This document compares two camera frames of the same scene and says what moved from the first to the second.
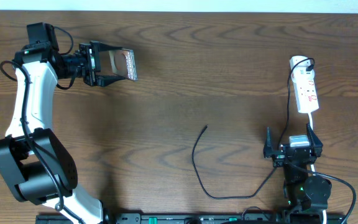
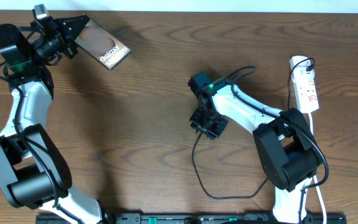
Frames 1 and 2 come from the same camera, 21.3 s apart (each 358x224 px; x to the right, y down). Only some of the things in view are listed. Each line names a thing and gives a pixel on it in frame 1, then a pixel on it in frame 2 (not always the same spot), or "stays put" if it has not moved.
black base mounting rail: x=286 y=218 stays put
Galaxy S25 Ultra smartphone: x=123 y=63 to x=103 y=46
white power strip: x=302 y=73 stays put
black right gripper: x=279 y=157 to x=211 y=134
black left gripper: x=93 y=62 to x=68 y=43
